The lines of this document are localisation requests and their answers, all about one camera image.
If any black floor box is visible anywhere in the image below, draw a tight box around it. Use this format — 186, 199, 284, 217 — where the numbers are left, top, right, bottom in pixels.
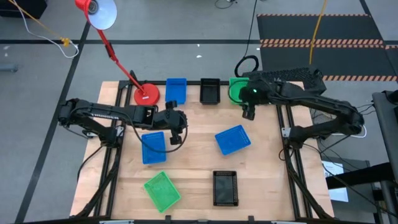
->
0, 0, 48, 19

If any black sleeved cable bundle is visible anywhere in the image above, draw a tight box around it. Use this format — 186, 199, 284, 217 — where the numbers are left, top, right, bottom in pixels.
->
283, 148, 334, 220
73, 148, 123, 218

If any yellow floor cable with plug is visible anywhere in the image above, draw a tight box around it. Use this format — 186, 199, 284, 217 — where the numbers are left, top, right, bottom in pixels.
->
8, 0, 71, 47

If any black coiled floor cable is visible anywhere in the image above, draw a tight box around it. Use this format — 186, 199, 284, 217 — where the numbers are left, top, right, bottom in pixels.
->
234, 0, 261, 78

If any white paper sheet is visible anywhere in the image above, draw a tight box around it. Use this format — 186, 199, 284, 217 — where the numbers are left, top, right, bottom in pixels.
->
322, 160, 349, 203

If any red desk lamp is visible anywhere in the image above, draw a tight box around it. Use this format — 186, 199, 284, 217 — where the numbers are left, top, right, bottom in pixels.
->
74, 0, 161, 106

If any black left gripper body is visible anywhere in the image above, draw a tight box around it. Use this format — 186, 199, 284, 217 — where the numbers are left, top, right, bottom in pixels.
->
156, 100, 189, 146

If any blue plastic basket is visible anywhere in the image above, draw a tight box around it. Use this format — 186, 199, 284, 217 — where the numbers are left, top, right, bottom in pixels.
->
141, 131, 167, 165
214, 124, 252, 156
165, 77, 188, 105

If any black hazard-striped floor mat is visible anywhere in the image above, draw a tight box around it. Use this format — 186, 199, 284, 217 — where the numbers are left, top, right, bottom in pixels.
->
256, 14, 398, 82

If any white looped cable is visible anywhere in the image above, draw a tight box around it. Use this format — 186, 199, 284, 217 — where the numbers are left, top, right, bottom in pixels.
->
354, 124, 368, 139

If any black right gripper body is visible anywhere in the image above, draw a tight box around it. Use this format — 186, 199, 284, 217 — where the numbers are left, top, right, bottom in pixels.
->
239, 79, 274, 121

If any grey floor bracket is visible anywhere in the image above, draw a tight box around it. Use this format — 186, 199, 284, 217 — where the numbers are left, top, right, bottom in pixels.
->
0, 62, 19, 74

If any yellow hanging cable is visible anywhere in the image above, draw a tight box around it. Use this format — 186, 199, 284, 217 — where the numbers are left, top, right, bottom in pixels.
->
309, 0, 328, 66

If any white floor cable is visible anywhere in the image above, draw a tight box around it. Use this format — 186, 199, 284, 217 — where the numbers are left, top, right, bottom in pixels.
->
12, 0, 80, 59

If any dark grey furniture panel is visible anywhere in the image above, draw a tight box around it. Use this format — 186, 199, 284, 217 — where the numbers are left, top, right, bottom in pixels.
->
372, 90, 398, 184

